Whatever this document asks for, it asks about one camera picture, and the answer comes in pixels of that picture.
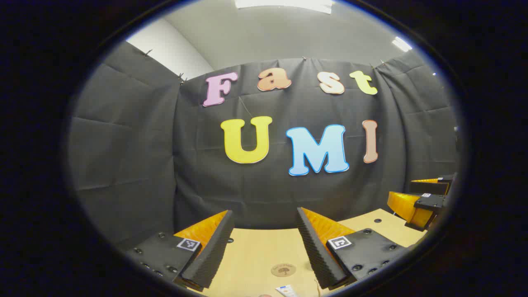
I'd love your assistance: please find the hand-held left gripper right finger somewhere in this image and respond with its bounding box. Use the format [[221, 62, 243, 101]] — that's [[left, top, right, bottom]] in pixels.
[[297, 207, 410, 290]]

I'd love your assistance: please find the round cork coaster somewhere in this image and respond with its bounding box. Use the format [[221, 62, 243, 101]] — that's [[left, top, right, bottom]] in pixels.
[[271, 263, 297, 278]]

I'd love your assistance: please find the large ceiling light panel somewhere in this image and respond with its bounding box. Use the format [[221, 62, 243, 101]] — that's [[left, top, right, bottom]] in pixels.
[[234, 0, 335, 14]]

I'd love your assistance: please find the small ceiling light panel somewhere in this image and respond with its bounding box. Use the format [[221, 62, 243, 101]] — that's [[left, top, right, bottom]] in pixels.
[[392, 36, 413, 52]]

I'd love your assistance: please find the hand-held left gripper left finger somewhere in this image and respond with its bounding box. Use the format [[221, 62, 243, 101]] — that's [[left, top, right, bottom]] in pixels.
[[125, 210, 235, 292]]

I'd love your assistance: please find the light wooden desktop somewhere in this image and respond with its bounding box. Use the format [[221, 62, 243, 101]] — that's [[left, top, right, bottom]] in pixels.
[[188, 208, 427, 297]]

